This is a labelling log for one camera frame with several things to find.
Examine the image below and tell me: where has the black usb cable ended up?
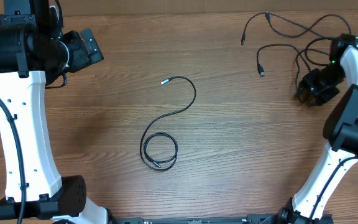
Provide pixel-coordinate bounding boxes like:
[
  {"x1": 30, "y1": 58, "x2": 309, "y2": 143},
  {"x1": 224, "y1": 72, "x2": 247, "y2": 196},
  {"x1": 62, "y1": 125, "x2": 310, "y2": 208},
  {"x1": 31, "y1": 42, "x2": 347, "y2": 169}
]
[
  {"x1": 240, "y1": 11, "x2": 352, "y2": 46},
  {"x1": 255, "y1": 37, "x2": 335, "y2": 94},
  {"x1": 139, "y1": 75, "x2": 197, "y2": 172}
]

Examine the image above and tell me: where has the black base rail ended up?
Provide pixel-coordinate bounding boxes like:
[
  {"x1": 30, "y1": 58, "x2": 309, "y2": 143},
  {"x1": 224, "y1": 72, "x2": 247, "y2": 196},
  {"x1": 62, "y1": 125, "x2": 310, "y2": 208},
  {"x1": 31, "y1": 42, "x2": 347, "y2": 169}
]
[{"x1": 112, "y1": 214, "x2": 275, "y2": 224}]

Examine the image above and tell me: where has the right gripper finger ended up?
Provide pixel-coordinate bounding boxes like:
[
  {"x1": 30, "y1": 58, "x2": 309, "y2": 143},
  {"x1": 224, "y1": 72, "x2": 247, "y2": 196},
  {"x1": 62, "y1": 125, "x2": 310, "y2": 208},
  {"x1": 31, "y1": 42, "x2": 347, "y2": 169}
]
[
  {"x1": 296, "y1": 80, "x2": 314, "y2": 103},
  {"x1": 308, "y1": 90, "x2": 339, "y2": 107}
]

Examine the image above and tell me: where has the cardboard wall panel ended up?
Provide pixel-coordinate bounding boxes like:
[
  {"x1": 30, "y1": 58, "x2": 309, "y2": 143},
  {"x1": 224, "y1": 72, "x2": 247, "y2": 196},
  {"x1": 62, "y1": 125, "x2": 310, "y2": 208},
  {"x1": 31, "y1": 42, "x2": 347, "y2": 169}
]
[{"x1": 0, "y1": 0, "x2": 358, "y2": 18}]

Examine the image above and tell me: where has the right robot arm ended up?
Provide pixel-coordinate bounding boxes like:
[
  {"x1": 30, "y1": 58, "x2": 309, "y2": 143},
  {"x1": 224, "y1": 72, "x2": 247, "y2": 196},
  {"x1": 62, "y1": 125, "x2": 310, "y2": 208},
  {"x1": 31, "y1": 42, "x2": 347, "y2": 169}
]
[{"x1": 262, "y1": 34, "x2": 358, "y2": 223}]

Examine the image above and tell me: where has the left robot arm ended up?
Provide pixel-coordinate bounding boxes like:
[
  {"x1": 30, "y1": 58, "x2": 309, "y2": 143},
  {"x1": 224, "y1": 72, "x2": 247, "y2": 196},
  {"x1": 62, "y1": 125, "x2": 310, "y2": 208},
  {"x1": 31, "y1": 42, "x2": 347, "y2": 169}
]
[{"x1": 0, "y1": 0, "x2": 115, "y2": 224}]

